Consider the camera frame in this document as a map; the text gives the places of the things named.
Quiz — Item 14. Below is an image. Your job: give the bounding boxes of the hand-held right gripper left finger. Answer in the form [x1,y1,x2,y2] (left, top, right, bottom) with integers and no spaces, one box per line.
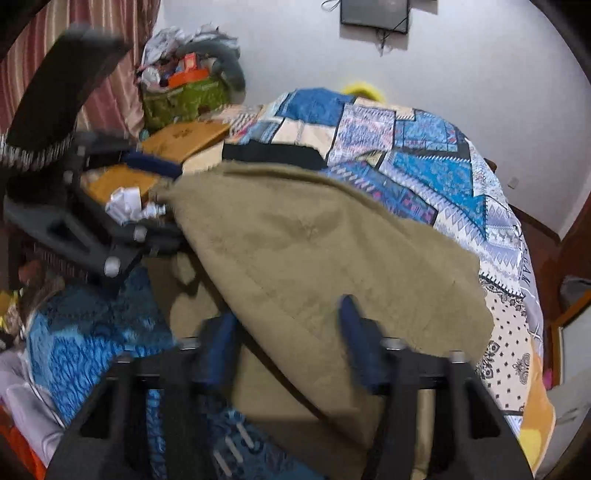
[46,313,242,480]

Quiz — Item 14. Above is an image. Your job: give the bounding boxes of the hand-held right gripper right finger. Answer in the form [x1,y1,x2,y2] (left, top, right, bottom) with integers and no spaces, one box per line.
[339,294,535,480]

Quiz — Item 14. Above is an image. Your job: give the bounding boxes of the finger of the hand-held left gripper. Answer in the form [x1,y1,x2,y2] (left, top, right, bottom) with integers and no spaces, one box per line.
[4,178,186,288]
[65,130,184,183]

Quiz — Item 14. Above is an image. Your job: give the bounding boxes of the khaki pants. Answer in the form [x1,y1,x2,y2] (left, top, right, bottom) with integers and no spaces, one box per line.
[150,159,496,480]

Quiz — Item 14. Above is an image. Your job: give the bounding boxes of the brown cardboard box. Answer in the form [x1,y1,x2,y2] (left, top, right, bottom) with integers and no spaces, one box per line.
[84,165,162,206]
[141,121,232,161]

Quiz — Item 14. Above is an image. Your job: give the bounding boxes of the crumpled white paper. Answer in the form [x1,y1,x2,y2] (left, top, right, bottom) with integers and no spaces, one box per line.
[105,186,167,226]

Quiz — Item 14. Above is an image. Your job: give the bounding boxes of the striped red curtain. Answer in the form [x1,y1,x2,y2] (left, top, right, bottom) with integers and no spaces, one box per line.
[0,0,161,139]

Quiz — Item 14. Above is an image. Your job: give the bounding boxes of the orange box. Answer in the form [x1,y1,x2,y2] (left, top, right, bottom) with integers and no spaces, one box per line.
[167,53,211,89]

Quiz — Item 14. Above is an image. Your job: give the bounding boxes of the black cloth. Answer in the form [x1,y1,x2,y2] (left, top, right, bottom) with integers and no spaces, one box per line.
[222,140,326,171]

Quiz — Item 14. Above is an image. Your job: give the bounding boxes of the grey padded tube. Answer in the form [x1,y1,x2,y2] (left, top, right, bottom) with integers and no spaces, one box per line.
[178,39,247,103]

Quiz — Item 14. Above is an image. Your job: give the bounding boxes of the blue patchwork printed blanket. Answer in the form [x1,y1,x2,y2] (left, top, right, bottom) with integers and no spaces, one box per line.
[21,88,557,480]

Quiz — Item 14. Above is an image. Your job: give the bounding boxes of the white folded cloth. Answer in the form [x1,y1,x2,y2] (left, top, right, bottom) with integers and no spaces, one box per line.
[0,353,65,464]

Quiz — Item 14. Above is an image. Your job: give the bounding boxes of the wooden furniture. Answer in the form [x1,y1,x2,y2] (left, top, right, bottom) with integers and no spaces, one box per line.
[547,276,591,388]

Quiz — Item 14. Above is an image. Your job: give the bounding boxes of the yellow plastic item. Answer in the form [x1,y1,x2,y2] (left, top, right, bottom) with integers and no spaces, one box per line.
[341,81,385,101]

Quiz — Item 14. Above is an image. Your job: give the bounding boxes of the black cable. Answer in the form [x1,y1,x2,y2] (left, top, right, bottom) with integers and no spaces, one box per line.
[375,27,397,57]

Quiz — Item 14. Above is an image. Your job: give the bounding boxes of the black wall screen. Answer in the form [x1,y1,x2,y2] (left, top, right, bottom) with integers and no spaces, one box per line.
[340,0,411,35]

